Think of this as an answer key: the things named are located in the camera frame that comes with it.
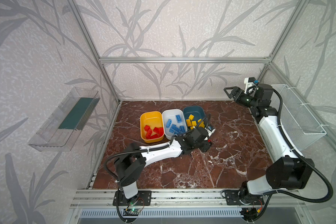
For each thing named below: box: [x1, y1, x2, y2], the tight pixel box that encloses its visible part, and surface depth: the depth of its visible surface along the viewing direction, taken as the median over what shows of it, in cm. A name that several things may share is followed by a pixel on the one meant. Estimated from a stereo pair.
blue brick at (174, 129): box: [168, 124, 181, 135], surface depth 101 cm
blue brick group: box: [175, 114, 182, 124], surface depth 107 cm
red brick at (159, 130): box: [153, 126, 164, 137], surface depth 98 cm
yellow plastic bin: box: [140, 111, 165, 144], surface depth 102 cm
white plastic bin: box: [161, 109, 188, 140], surface depth 108 cm
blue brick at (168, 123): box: [165, 118, 173, 129], surface depth 104 cm
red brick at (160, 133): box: [156, 131, 164, 138], surface depth 97 cm
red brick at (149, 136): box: [145, 128, 155, 140], surface depth 100 cm
